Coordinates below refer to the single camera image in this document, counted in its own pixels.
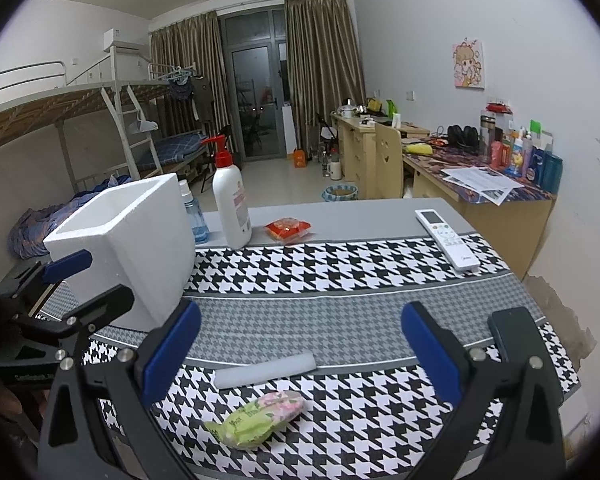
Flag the red snack packet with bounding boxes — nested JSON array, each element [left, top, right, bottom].
[[264, 216, 314, 245]]

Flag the row of toiletry bottles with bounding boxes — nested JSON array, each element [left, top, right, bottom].
[[490, 120, 564, 194]]

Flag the blue mouthwash bottle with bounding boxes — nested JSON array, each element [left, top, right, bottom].
[[178, 180, 211, 245]]

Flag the white metal bed ladder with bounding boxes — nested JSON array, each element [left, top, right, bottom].
[[101, 85, 164, 184]]

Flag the steel thermos flask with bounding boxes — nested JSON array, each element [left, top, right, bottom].
[[479, 114, 496, 166]]

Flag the white foam box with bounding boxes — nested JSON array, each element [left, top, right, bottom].
[[43, 173, 197, 331]]

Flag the brown curtain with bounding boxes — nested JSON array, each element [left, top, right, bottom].
[[285, 0, 366, 162], [150, 10, 237, 162]]

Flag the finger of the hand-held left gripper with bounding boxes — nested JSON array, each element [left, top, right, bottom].
[[10, 284, 135, 363], [0, 249, 93, 313]]

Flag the trash bin with blue bag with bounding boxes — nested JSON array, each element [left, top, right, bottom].
[[322, 184, 360, 204]]

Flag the blue plaid quilt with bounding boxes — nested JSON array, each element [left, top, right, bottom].
[[7, 175, 132, 261]]

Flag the white remote control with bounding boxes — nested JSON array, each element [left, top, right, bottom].
[[414, 208, 481, 275]]

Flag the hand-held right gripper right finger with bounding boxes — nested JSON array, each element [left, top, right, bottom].
[[401, 301, 567, 480]]

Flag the cartoon wall poster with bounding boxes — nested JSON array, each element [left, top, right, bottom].
[[452, 38, 486, 90]]

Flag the glass balcony door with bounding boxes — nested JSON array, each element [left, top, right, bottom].
[[218, 5, 291, 164]]

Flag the wooden desk with printed cover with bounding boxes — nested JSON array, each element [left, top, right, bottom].
[[402, 142, 554, 281]]

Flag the houndstooth table mat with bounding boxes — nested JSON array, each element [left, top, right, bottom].
[[30, 232, 582, 479]]

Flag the white leaning panel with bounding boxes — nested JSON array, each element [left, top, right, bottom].
[[280, 102, 299, 161]]

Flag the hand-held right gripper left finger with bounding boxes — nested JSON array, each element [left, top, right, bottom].
[[37, 300, 202, 480]]

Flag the blue checked mattress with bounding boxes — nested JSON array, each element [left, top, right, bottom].
[[155, 132, 206, 164]]

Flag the black smartphone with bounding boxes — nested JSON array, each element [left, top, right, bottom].
[[487, 306, 541, 367]]

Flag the green floral tissue packet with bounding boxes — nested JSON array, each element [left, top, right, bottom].
[[203, 390, 305, 449]]

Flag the wooden chair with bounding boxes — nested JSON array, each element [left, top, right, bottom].
[[372, 122, 406, 201]]

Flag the black headphones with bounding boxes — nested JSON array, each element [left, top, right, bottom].
[[446, 124, 480, 151]]

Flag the dark hanging clothes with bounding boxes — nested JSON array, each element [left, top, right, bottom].
[[165, 66, 216, 124]]

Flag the white lotion bottle red pump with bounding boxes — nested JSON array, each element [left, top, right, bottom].
[[201, 135, 254, 251]]

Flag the plain wooden desk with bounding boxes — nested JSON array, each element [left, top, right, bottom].
[[330, 112, 431, 201]]

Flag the printed paper sheets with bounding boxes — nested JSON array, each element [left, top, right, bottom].
[[440, 165, 526, 207]]

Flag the metal bunk bed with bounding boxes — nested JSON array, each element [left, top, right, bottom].
[[0, 60, 164, 197], [62, 45, 209, 196]]

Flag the white air conditioner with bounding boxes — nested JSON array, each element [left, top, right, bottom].
[[102, 28, 144, 51]]

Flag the grey foam tube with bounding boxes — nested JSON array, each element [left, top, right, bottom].
[[213, 352, 317, 390]]

